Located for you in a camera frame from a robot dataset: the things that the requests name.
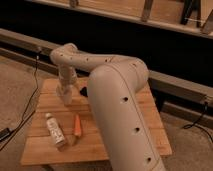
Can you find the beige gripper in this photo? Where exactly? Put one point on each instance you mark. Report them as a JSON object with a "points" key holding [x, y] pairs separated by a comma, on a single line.
{"points": [[67, 78]]}

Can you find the translucent white ceramic cup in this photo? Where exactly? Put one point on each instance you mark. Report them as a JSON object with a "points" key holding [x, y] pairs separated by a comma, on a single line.
{"points": [[65, 94]]}

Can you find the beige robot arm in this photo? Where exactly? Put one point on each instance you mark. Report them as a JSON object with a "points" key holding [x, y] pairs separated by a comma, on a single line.
{"points": [[112, 85]]}

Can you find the dark purple bowl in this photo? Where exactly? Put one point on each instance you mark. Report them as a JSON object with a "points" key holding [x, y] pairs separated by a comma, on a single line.
{"points": [[83, 92]]}

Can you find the white labelled bottle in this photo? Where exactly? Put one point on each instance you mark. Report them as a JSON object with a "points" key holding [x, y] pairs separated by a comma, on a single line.
{"points": [[55, 130]]}

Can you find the orange carrot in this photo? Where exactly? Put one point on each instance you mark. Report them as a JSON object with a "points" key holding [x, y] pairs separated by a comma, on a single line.
{"points": [[77, 126]]}

